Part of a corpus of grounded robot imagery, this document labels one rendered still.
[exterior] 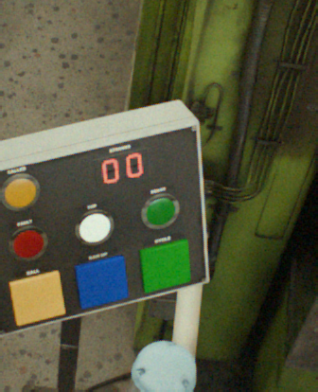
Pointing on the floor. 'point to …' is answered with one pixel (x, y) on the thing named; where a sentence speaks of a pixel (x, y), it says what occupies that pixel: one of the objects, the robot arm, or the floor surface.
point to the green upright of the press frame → (235, 236)
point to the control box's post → (71, 328)
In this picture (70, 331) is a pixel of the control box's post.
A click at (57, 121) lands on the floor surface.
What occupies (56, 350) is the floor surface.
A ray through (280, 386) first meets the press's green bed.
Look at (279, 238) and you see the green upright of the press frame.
